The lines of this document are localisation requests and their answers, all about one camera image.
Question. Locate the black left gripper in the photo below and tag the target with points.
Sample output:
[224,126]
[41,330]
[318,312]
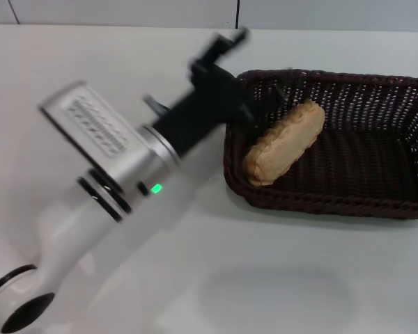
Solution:
[203,104]

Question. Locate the orange striped bread loaf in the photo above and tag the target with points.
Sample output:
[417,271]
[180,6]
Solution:
[285,141]

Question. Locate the dark brown woven basket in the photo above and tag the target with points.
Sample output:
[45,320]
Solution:
[352,160]

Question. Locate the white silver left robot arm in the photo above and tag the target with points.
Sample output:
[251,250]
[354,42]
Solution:
[90,226]

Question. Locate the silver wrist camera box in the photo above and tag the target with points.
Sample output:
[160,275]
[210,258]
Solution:
[90,121]

